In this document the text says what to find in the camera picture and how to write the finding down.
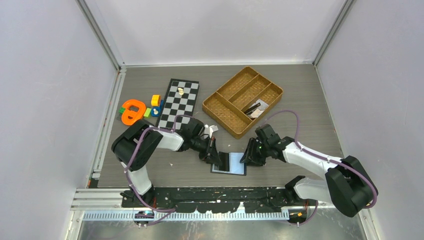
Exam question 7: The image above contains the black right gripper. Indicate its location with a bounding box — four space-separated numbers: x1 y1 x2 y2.
239 137 270 167

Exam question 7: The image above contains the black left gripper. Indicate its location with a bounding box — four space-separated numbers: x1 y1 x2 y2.
190 135 222 166

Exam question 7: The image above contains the black leather card holder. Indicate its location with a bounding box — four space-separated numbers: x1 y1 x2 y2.
210 152 247 176

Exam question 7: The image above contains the woven wicker tray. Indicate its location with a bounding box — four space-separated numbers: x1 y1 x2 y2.
202 66 284 139

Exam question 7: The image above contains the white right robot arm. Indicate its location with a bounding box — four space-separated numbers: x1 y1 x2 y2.
240 124 379 217

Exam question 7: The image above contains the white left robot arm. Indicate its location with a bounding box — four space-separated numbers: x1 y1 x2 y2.
111 117 223 207

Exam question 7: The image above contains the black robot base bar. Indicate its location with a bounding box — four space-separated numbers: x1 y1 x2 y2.
120 186 317 214

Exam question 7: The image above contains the black and silver chessboard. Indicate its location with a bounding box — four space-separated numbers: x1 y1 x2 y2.
156 78 200 130

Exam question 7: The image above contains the blue toy brick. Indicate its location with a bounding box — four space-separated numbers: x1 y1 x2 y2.
151 99 164 117

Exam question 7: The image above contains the lime green block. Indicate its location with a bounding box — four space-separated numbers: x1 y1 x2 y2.
143 107 152 119

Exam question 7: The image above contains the yellow toy brick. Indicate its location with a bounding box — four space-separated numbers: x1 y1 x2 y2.
150 94 162 107

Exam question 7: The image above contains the orange curved toy track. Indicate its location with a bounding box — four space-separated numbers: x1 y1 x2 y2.
121 99 147 126

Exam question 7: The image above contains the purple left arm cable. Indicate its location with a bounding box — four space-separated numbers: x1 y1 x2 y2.
123 114 206 228

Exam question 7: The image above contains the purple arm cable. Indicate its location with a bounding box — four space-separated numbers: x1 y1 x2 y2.
123 114 206 228
259 109 379 227

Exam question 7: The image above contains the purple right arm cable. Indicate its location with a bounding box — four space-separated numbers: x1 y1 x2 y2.
259 109 379 227

